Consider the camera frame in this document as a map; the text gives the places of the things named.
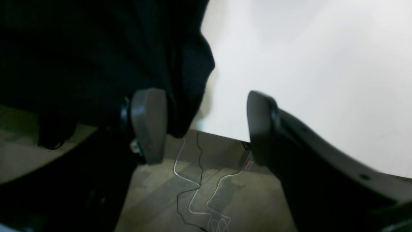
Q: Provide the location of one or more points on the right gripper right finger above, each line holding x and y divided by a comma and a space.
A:
326, 190

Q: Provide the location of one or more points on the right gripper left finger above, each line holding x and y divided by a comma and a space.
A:
144, 122

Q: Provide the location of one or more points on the black T-shirt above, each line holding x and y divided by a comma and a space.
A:
81, 58

